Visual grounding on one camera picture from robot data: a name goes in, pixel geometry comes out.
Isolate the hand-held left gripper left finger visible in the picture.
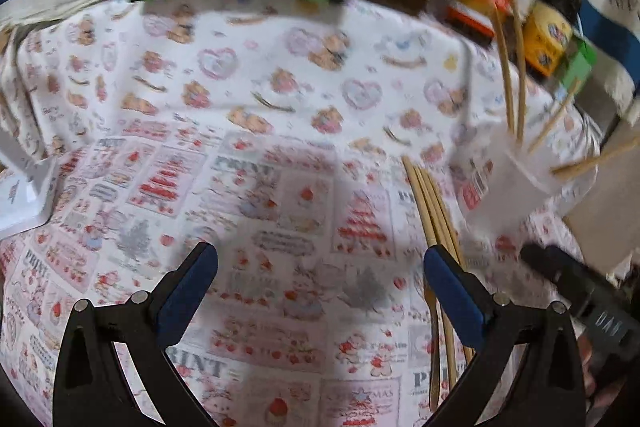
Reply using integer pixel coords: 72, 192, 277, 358
52, 243, 219, 427

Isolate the green drink carton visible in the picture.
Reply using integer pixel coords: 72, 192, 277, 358
559, 39, 599, 94

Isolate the yellow-label dark sauce bottle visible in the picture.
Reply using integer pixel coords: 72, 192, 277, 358
522, 0, 589, 81

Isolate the white plastic object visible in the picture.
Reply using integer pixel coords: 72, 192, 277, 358
0, 127, 60, 240

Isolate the person's right hand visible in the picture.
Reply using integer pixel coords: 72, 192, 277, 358
579, 337, 602, 408

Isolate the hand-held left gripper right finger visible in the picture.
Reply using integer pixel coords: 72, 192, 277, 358
423, 245, 587, 427

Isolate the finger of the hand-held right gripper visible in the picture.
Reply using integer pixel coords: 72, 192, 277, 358
520, 244, 581, 288

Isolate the translucent plastic cup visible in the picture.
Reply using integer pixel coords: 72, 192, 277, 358
462, 132, 566, 239

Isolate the single wooden chopstick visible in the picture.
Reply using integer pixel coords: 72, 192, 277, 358
511, 0, 527, 144
550, 139, 640, 180
490, 4, 517, 135
527, 79, 583, 155

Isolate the bunch of wooden chopsticks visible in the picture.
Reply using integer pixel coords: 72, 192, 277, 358
402, 156, 476, 413

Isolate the bear print tablecloth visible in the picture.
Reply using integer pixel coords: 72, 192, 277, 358
0, 0, 616, 427

